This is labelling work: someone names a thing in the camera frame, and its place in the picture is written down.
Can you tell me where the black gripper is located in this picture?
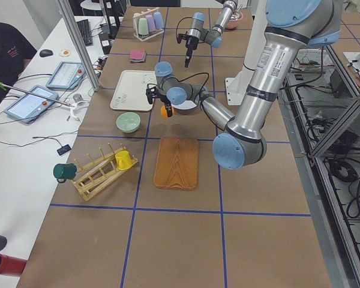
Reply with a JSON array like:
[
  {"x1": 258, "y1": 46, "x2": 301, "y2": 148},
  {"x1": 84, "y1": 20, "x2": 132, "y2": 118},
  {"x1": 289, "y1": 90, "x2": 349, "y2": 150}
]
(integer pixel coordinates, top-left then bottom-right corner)
[
  {"x1": 184, "y1": 37, "x2": 198, "y2": 67},
  {"x1": 160, "y1": 94, "x2": 172, "y2": 118}
]

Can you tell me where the orange fruit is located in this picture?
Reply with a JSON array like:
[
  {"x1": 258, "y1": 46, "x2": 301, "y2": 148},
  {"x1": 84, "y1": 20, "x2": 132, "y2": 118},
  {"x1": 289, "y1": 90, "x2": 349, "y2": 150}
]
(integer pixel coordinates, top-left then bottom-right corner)
[{"x1": 160, "y1": 106, "x2": 175, "y2": 118}]

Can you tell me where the white round plate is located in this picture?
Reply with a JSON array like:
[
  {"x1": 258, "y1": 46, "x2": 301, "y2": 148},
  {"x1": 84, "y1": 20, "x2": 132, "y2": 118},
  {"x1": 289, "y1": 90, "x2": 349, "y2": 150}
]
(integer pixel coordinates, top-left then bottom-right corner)
[{"x1": 172, "y1": 100, "x2": 197, "y2": 116}]

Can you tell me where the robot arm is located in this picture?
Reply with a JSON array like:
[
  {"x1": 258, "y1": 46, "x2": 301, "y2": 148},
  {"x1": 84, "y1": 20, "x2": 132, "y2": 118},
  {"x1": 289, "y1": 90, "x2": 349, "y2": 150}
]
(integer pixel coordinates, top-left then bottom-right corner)
[
  {"x1": 176, "y1": 1, "x2": 238, "y2": 68},
  {"x1": 147, "y1": 1, "x2": 343, "y2": 169}
]

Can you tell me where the cream bear tray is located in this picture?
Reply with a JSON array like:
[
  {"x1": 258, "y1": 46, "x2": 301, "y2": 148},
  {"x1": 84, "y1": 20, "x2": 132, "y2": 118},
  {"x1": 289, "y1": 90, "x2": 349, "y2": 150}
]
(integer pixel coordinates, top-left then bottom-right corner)
[{"x1": 110, "y1": 70, "x2": 156, "y2": 112}]

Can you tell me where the green bowl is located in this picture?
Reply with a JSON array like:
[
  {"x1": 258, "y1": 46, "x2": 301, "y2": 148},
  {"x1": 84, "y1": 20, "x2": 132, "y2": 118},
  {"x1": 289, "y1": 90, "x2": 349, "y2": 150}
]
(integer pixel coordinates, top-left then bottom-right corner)
[{"x1": 116, "y1": 112, "x2": 141, "y2": 133}]

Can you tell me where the grey cloth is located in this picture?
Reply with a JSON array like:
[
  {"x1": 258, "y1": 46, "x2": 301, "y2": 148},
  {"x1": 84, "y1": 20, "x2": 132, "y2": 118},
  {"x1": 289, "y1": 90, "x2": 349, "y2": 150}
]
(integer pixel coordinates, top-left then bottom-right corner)
[{"x1": 128, "y1": 50, "x2": 147, "y2": 64}]

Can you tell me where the purple cup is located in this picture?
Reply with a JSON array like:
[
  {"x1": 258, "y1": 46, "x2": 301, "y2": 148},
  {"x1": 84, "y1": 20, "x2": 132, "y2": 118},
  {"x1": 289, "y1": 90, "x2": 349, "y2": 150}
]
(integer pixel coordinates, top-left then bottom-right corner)
[{"x1": 145, "y1": 14, "x2": 156, "y2": 32}]

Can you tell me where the blue cup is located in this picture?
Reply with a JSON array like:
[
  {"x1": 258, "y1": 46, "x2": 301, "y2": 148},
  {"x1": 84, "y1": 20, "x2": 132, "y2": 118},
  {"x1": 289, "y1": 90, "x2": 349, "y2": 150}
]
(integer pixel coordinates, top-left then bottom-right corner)
[{"x1": 153, "y1": 11, "x2": 164, "y2": 30}]

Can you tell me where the white cup rack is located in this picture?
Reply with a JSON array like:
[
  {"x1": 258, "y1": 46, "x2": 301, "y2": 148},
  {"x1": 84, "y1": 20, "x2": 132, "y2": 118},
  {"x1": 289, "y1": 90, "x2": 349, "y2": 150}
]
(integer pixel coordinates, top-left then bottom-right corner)
[{"x1": 133, "y1": 7, "x2": 164, "y2": 41}]

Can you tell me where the green cup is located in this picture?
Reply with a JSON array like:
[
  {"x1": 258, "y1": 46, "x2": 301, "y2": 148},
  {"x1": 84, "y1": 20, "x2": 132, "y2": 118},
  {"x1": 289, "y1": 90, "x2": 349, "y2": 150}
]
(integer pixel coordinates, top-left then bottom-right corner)
[{"x1": 138, "y1": 17, "x2": 149, "y2": 37}]

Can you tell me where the pink bowl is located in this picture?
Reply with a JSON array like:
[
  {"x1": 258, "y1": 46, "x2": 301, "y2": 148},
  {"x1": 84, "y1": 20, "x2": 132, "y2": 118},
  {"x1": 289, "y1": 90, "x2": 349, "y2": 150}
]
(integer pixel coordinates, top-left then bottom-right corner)
[{"x1": 225, "y1": 11, "x2": 243, "y2": 29}]

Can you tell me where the wooden cutting board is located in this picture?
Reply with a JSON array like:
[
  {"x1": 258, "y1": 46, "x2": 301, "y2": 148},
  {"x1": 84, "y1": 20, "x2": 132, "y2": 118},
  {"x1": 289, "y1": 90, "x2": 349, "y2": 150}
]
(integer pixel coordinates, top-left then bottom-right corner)
[{"x1": 153, "y1": 137, "x2": 199, "y2": 191}]

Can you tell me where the yellow mug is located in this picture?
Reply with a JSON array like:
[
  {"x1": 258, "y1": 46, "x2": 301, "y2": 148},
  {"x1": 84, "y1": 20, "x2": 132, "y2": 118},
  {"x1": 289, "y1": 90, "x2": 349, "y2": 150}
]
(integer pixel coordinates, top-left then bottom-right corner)
[{"x1": 115, "y1": 150, "x2": 133, "y2": 170}]

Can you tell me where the far teach pendant tablet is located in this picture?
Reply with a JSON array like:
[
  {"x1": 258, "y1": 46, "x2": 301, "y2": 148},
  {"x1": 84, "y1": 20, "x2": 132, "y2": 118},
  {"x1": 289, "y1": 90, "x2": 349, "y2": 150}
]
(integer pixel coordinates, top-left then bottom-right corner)
[{"x1": 46, "y1": 62, "x2": 86, "y2": 90}]

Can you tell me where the teach pendant tablet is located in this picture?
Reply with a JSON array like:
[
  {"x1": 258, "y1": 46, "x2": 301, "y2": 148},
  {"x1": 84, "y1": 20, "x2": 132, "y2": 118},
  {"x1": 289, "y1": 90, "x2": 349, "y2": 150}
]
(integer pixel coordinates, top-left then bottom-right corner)
[
  {"x1": 46, "y1": 62, "x2": 86, "y2": 90},
  {"x1": 4, "y1": 94, "x2": 54, "y2": 124}
]

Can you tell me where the wooden drying rack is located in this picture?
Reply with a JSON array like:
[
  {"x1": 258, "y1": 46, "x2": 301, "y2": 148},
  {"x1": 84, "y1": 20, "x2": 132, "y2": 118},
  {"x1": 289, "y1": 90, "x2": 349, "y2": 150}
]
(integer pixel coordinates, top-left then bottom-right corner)
[{"x1": 71, "y1": 143, "x2": 139, "y2": 201}]

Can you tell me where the black keyboard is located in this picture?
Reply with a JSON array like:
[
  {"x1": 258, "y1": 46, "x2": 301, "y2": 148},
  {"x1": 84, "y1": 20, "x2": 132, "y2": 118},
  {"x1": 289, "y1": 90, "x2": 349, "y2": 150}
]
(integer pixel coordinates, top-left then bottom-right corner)
[{"x1": 76, "y1": 19, "x2": 93, "y2": 46}]

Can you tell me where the small black device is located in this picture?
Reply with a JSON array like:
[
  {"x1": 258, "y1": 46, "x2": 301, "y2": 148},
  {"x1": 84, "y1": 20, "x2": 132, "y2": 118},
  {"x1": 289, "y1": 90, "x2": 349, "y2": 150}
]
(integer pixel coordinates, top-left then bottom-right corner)
[{"x1": 56, "y1": 145, "x2": 71, "y2": 156}]

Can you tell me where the dark green mug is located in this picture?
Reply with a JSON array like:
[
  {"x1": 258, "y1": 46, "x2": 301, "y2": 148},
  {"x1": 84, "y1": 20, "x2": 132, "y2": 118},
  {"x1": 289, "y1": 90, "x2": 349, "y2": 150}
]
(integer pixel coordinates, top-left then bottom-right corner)
[{"x1": 53, "y1": 163, "x2": 77, "y2": 183}]

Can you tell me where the black computer mouse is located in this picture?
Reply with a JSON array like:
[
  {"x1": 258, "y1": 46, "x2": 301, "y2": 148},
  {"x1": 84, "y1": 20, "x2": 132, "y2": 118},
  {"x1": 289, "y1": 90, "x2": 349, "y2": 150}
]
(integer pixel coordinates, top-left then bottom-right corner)
[{"x1": 39, "y1": 49, "x2": 53, "y2": 58}]

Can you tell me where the near teach pendant tablet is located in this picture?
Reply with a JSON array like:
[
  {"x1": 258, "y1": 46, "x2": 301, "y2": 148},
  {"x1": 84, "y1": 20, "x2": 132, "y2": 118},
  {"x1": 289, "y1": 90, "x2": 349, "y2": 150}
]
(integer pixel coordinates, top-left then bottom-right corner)
[{"x1": 4, "y1": 94, "x2": 54, "y2": 124}]

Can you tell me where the person in black shirt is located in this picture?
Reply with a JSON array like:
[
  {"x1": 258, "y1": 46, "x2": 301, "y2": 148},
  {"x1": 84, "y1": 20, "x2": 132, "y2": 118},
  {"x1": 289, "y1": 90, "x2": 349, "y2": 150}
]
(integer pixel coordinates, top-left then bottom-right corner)
[{"x1": 0, "y1": 22, "x2": 37, "y2": 86}]

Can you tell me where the reacher grabber stick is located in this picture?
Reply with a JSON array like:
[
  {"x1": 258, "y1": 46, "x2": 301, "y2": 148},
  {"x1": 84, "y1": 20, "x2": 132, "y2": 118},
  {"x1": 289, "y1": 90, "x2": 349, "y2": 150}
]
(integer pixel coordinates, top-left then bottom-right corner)
[{"x1": 0, "y1": 82, "x2": 89, "y2": 121}]

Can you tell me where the red tube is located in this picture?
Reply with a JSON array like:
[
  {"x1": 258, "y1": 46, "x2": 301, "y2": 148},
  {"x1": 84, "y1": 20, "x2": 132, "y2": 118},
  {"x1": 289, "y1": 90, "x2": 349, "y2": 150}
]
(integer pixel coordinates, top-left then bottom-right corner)
[{"x1": 0, "y1": 253, "x2": 27, "y2": 277}]

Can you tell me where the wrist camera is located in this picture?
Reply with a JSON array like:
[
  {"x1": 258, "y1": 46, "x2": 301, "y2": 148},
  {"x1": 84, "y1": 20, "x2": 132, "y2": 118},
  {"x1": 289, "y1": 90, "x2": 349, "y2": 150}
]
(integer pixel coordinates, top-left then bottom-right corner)
[
  {"x1": 176, "y1": 33, "x2": 189, "y2": 44},
  {"x1": 146, "y1": 83, "x2": 160, "y2": 104}
]

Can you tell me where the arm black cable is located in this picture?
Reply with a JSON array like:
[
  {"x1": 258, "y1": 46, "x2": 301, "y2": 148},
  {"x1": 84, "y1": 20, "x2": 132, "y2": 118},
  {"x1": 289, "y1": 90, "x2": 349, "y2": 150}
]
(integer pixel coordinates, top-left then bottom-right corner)
[
  {"x1": 176, "y1": 71, "x2": 211, "y2": 104},
  {"x1": 176, "y1": 16, "x2": 196, "y2": 37}
]

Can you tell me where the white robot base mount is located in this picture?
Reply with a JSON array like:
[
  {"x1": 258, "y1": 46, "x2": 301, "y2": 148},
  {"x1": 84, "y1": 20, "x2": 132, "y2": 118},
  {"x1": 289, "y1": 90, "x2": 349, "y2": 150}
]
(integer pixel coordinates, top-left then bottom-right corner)
[{"x1": 225, "y1": 0, "x2": 268, "y2": 106}]

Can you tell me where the aluminium frame post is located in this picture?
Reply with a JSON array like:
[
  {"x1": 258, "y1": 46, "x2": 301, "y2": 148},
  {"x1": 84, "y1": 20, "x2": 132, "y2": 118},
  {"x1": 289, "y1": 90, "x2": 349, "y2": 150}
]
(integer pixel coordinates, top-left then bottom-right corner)
[{"x1": 56, "y1": 0, "x2": 100, "y2": 92}]

